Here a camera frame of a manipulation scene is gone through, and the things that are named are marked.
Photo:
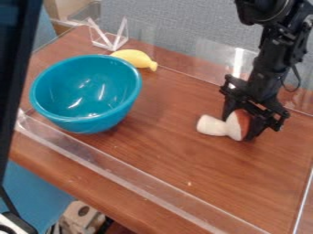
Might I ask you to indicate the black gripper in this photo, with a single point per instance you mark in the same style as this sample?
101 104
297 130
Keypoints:
267 112

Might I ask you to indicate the white brown toy mushroom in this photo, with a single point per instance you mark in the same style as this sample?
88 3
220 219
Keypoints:
222 125

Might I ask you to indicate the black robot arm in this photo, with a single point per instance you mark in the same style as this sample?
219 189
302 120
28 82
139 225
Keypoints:
286 20

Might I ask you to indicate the blue bowl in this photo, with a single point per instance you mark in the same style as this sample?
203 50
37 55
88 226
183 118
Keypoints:
85 93

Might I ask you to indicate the clear acrylic back barrier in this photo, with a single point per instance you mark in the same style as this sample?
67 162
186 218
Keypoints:
207 60

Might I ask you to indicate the clear acrylic barrier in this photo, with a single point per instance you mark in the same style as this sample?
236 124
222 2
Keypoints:
207 60
171 198

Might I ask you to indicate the yellow toy banana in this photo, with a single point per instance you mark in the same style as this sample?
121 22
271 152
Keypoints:
136 57

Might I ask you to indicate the clear acrylic front barrier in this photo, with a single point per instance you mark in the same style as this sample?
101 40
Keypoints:
171 198

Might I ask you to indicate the white block under table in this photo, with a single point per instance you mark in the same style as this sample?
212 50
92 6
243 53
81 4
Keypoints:
80 219

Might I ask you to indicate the clear acrylic corner bracket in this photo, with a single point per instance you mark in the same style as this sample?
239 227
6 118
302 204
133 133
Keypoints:
105 40

